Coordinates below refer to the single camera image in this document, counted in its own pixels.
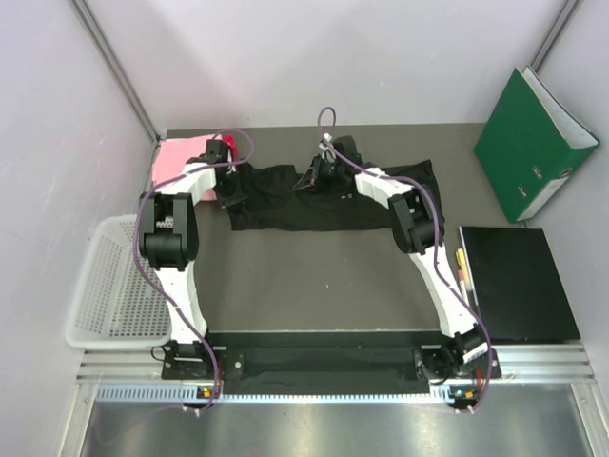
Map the green ring binder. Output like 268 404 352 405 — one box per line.
474 67 600 224

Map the black notebook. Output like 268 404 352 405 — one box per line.
460 226 580 344

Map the black printed t shirt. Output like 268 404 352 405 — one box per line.
226 159 447 233

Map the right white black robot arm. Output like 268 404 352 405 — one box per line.
294 133 489 385

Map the white plastic basket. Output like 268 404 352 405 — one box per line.
65 214 171 350

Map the yellow marker pen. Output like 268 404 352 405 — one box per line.
456 248 468 273

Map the folded pink t shirt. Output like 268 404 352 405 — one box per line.
152 135 217 203

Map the perforated grey cable duct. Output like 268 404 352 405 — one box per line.
95 384 475 406

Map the pink white marker pen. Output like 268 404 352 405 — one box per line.
458 269 472 299

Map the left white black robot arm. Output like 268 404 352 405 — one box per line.
133 135 246 381

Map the folded red t shirt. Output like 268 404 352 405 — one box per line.
222 133 239 162

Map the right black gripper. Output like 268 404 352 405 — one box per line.
293 155 344 194

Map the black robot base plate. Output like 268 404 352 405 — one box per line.
161 330 501 396

